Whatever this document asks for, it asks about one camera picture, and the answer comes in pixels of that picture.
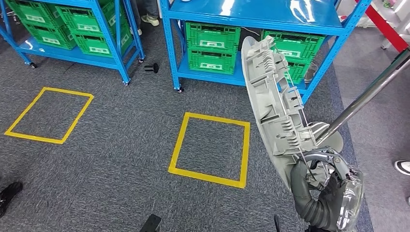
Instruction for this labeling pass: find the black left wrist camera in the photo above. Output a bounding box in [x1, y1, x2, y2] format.
[139, 213, 163, 232]

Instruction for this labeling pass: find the black plastic spool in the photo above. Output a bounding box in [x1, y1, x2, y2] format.
[143, 62, 160, 74]

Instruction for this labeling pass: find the blue metal shelf rack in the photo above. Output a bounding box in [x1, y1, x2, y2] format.
[0, 0, 146, 87]
[159, 0, 374, 105]

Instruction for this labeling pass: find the black belt stanchion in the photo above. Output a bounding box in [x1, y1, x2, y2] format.
[303, 62, 320, 85]

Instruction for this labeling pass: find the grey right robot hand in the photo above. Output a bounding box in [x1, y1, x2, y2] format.
[290, 146, 365, 232]

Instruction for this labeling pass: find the red barrier belt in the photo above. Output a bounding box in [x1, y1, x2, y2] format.
[353, 0, 410, 54]

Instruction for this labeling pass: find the grey wheel cover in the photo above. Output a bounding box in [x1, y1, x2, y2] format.
[240, 35, 324, 193]

